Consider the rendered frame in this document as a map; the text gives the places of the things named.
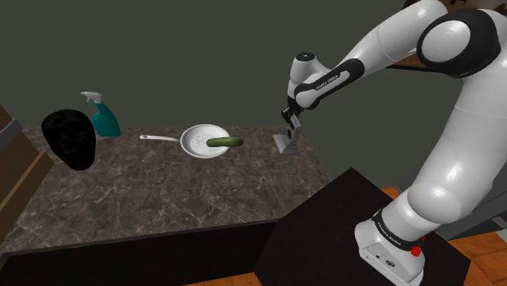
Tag brown wooden cabinet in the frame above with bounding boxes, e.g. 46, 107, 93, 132
0, 104, 55, 244

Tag black rounded object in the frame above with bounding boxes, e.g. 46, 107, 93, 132
41, 109, 98, 171

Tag green cucumber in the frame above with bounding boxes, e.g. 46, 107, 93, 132
206, 136, 245, 149

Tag dark robot stand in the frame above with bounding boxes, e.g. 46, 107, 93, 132
253, 167, 472, 286

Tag white frying pan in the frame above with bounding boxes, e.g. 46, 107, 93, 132
139, 123, 232, 160

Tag teal spray bottle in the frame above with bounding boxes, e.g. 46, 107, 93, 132
80, 91, 122, 138

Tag grey angular metal tool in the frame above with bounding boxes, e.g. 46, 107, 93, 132
272, 116, 303, 156

